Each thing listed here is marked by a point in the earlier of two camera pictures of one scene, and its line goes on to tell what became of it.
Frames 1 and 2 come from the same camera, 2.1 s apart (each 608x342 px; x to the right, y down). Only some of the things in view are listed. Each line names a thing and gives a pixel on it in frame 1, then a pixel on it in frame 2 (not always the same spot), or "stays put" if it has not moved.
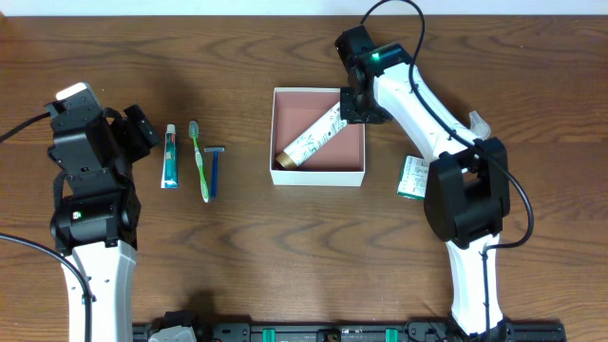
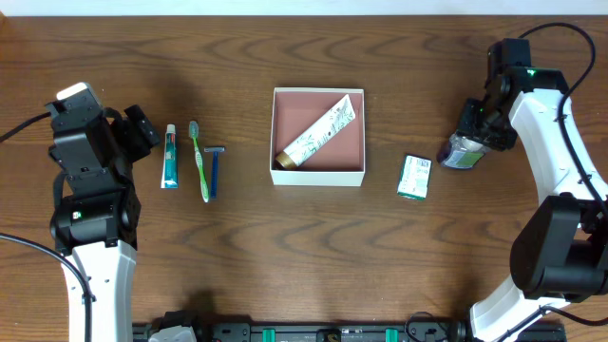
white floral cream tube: [299, 150] stays put
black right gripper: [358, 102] to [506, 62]
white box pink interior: [340, 161] stays put
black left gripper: [72, 118] stays put
